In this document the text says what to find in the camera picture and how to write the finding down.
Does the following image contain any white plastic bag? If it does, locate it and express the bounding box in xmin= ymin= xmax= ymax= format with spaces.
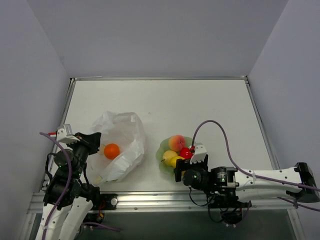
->
xmin=86 ymin=111 xmax=146 ymax=186

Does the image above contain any green glass plate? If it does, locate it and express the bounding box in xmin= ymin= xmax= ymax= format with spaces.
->
xmin=155 ymin=135 xmax=193 ymax=177

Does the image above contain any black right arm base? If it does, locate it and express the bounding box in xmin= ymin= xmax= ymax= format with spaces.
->
xmin=206 ymin=194 xmax=252 ymax=228

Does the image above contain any orange fake orange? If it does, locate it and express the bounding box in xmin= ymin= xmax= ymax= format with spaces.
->
xmin=103 ymin=143 xmax=121 ymax=160

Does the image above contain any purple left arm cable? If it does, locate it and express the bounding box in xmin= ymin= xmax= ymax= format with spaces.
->
xmin=39 ymin=131 xmax=73 ymax=240

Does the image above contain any aluminium table frame rail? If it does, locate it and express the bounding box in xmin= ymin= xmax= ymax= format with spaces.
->
xmin=27 ymin=76 xmax=300 ymax=213

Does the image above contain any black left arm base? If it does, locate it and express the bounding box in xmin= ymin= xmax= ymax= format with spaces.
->
xmin=82 ymin=193 xmax=118 ymax=228

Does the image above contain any yellow fake lemon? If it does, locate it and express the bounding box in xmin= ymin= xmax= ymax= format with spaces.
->
xmin=169 ymin=156 xmax=185 ymax=169

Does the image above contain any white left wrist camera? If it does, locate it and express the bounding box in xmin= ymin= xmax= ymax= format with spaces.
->
xmin=56 ymin=124 xmax=79 ymax=145

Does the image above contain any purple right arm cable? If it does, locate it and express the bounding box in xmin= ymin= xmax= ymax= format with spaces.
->
xmin=191 ymin=119 xmax=320 ymax=212

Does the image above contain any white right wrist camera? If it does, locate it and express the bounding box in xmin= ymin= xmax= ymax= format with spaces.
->
xmin=189 ymin=143 xmax=208 ymax=165

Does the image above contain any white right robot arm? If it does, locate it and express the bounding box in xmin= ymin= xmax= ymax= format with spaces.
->
xmin=174 ymin=156 xmax=320 ymax=207

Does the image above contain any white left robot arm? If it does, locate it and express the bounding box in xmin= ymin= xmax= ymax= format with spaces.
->
xmin=36 ymin=132 xmax=102 ymax=240

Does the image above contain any yellow fake pear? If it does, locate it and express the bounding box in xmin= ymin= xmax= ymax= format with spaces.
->
xmin=161 ymin=150 xmax=178 ymax=163

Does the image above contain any red fake apple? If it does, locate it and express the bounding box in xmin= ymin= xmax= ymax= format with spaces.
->
xmin=179 ymin=147 xmax=194 ymax=159

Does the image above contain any pink yellow fake peach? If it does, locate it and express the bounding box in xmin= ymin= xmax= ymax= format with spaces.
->
xmin=168 ymin=135 xmax=186 ymax=152

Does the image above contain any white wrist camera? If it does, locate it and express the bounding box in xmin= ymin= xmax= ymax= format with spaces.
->
xmin=189 ymin=143 xmax=208 ymax=165
xmin=56 ymin=124 xmax=79 ymax=145

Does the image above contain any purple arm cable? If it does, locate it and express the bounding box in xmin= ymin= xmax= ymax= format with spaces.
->
xmin=191 ymin=119 xmax=320 ymax=212
xmin=39 ymin=131 xmax=73 ymax=240

